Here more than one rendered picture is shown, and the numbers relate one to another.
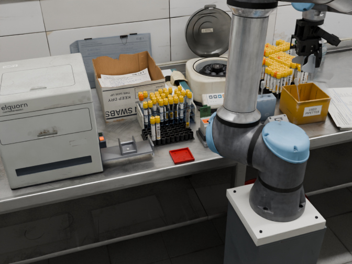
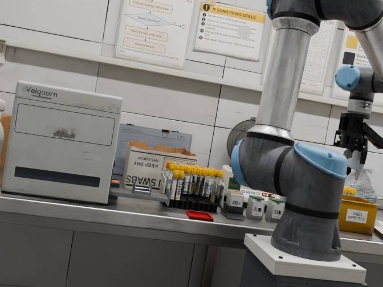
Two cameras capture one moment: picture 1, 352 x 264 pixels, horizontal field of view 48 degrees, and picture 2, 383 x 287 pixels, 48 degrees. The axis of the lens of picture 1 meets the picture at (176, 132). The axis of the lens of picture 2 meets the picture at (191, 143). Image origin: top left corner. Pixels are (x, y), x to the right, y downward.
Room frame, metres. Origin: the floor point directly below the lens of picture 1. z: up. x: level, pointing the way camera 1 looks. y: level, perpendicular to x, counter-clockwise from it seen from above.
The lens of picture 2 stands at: (-0.16, -0.09, 1.14)
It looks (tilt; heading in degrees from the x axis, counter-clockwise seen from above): 3 degrees down; 6
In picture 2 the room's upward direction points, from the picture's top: 9 degrees clockwise
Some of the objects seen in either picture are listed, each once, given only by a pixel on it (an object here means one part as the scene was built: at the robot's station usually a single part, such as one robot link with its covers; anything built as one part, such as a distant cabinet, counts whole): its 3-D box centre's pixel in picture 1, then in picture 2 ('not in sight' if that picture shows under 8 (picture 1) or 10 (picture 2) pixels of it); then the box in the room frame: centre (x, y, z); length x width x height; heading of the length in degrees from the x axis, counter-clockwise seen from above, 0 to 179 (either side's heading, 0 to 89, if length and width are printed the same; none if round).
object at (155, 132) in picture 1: (167, 123); (190, 189); (1.18, 0.03, 0.93); 0.17 x 0.09 x 0.11; 107
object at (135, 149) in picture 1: (121, 149); (133, 189); (1.04, 0.18, 0.92); 0.21 x 0.07 x 0.05; 106
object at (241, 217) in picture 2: (207, 134); (232, 210); (1.16, -0.11, 0.89); 0.09 x 0.05 x 0.04; 16
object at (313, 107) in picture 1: (303, 103); (346, 212); (1.31, -0.48, 0.93); 0.13 x 0.13 x 0.10; 12
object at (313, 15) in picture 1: (314, 12); (359, 107); (1.30, -0.46, 1.27); 0.08 x 0.08 x 0.05
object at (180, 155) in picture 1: (181, 155); (199, 215); (1.06, -0.02, 0.88); 0.07 x 0.07 x 0.01; 16
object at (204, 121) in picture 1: (207, 128); (234, 201); (1.16, -0.11, 0.92); 0.05 x 0.04 x 0.06; 16
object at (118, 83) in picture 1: (128, 84); (157, 166); (1.45, 0.19, 0.95); 0.29 x 0.25 x 0.15; 16
